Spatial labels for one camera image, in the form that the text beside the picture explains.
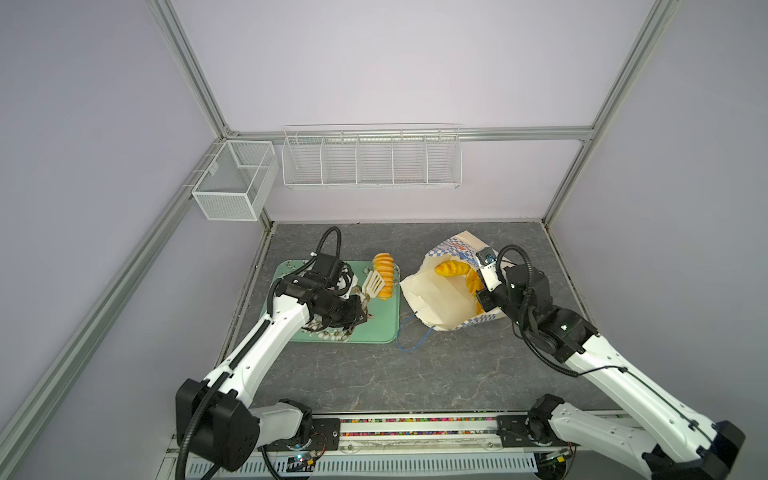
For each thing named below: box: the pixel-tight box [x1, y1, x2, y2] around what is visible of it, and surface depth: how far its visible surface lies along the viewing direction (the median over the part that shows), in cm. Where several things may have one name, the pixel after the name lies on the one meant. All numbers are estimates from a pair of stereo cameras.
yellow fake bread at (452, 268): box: [435, 260, 471, 277], surface depth 101 cm
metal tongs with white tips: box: [352, 266, 385, 314], surface depth 86 cm
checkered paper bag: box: [400, 231, 505, 331], surface depth 93 cm
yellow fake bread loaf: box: [373, 252, 395, 300], surface depth 93 cm
